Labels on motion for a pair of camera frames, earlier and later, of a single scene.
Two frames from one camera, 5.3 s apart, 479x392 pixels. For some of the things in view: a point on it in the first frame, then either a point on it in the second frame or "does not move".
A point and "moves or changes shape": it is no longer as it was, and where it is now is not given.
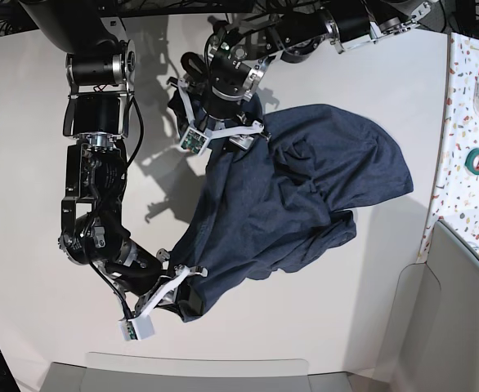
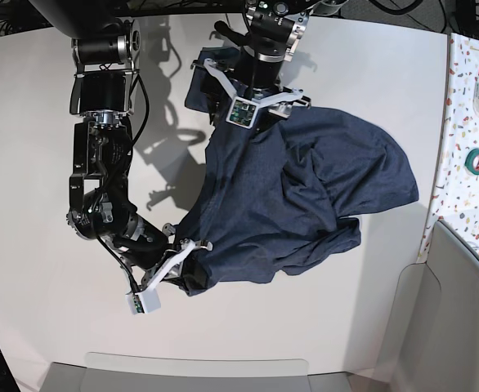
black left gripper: [136, 269] -> [141, 242]
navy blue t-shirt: [285, 199] moves or changes shape
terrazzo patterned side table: [467, 193] does not move
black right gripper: [230, 84] -> [273, 38]
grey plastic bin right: [445, 330] does not move
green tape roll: [476, 161] does not move
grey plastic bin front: [106, 372] does not move
